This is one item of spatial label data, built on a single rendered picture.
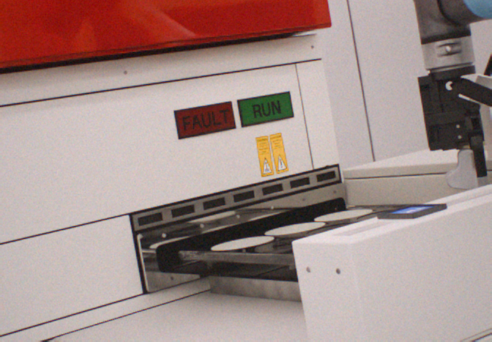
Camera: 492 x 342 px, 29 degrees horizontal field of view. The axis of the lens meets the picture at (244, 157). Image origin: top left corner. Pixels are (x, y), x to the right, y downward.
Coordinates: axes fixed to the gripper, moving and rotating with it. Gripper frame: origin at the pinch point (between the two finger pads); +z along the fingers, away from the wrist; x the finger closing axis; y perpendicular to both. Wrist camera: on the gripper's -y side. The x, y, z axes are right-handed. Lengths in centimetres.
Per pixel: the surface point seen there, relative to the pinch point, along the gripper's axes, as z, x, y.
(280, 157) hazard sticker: -9.9, -20.4, 32.7
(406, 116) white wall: -4, -256, 10
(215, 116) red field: -19.0, -11.4, 41.0
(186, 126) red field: -18.3, -7.0, 45.3
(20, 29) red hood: -36, 16, 61
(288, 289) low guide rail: 7.5, 10.8, 30.4
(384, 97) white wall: -14, -248, 18
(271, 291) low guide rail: 8.0, 7.8, 33.5
